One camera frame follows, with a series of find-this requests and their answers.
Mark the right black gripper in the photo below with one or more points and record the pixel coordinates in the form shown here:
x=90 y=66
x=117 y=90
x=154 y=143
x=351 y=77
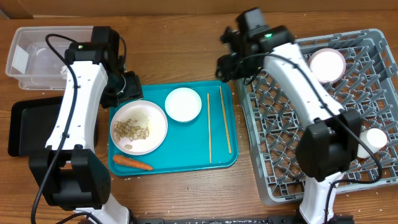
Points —
x=229 y=74

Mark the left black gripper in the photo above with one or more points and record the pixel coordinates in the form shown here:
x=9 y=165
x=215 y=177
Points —
x=133 y=91

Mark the wooden chopstick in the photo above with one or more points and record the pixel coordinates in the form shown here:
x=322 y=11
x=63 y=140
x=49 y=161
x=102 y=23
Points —
x=225 y=120
x=209 y=127

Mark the white plate with food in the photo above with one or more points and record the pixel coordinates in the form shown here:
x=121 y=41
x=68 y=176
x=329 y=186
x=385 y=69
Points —
x=158 y=126

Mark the white tissue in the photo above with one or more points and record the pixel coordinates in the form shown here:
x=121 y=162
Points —
x=64 y=72

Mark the white bowl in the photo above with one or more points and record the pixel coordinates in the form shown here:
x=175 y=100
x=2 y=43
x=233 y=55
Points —
x=183 y=104

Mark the pink rimmed bowl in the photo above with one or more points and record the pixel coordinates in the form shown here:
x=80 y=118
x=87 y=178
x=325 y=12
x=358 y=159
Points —
x=328 y=65

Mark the white paper cup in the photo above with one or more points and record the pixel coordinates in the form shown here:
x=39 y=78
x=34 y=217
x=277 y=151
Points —
x=374 y=138

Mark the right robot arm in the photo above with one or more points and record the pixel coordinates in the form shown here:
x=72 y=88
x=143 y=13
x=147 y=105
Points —
x=329 y=142

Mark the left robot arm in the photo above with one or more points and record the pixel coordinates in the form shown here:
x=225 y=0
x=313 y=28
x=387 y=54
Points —
x=67 y=170

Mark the food scraps on plate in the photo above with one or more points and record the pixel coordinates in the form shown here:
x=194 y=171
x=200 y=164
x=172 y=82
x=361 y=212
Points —
x=132 y=129

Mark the teal serving tray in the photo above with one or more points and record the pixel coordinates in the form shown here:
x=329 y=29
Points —
x=185 y=147

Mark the orange carrot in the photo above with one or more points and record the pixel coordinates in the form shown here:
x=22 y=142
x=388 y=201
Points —
x=125 y=161

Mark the clear plastic bin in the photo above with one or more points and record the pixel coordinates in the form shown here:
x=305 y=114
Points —
x=33 y=63

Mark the black plastic tray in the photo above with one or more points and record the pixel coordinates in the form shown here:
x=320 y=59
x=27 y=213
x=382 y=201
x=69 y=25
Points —
x=31 y=125

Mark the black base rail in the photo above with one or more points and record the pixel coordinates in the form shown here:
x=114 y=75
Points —
x=275 y=219

